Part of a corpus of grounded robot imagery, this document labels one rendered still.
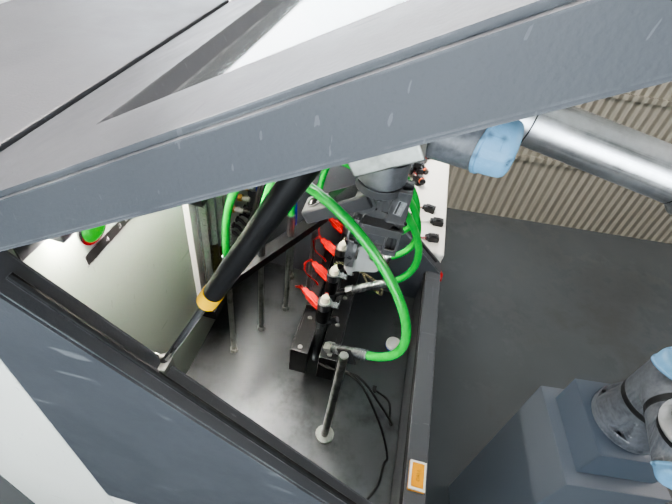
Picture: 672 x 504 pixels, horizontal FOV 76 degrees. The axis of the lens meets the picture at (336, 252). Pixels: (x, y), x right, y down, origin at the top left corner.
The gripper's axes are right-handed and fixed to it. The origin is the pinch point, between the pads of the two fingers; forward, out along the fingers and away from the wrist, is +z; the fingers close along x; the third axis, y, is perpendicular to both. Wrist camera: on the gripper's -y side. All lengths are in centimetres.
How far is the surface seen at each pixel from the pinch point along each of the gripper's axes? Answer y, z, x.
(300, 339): -6.5, 22.7, -2.0
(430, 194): 18, 23, 61
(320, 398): 0.5, 37.7, -6.1
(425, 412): 21.9, 25.6, -9.2
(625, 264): 164, 120, 178
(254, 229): -4.9, -36.0, -33.2
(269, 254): -17.3, 10.8, 8.6
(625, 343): 147, 120, 111
